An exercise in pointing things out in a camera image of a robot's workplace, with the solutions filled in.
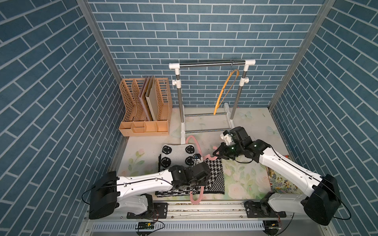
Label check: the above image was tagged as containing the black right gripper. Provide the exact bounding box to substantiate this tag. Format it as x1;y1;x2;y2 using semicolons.
211;142;242;160

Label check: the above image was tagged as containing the black white houndstooth scarf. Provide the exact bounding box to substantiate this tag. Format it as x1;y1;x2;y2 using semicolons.
155;159;225;198

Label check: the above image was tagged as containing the black white smiley scarf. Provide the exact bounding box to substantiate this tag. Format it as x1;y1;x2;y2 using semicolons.
158;144;203;172

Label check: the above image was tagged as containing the yellow wooden hanger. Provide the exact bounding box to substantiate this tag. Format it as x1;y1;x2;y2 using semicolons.
213;61;240;116

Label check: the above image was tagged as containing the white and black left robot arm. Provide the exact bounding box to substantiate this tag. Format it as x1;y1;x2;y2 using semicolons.
89;162;211;220

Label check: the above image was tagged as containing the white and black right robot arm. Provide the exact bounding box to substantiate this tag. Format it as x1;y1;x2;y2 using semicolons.
213;126;342;226

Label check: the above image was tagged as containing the floral table mat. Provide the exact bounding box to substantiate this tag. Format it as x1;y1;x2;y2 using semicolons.
109;107;303;202

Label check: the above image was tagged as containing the colourful floral booklet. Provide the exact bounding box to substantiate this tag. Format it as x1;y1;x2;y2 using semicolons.
266;166;303;194

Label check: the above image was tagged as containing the left green circuit board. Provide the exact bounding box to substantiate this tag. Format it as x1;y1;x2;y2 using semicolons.
136;222;155;231

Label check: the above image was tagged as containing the green circuit board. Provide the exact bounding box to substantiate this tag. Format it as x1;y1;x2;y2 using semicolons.
263;220;281;236
136;222;155;231

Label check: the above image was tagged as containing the white and steel clothes rack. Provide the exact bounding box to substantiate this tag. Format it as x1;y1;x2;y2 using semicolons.
167;59;257;144

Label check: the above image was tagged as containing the beige folder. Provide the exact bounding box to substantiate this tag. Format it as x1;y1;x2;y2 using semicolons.
145;76;158;121

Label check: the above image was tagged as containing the right green circuit board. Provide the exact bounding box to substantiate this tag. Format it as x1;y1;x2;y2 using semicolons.
263;220;281;236

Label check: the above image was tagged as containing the purple folder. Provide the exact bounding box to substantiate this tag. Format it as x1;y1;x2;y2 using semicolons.
139;77;152;121

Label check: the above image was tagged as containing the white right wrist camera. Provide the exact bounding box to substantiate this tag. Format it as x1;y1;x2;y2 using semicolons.
220;130;235;146

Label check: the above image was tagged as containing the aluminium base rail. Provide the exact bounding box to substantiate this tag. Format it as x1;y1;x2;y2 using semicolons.
78;200;337;236

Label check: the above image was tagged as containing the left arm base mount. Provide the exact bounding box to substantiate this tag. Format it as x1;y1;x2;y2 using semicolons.
127;203;168;220

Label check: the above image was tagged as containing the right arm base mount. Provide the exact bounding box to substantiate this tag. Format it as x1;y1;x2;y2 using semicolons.
244;198;286;218

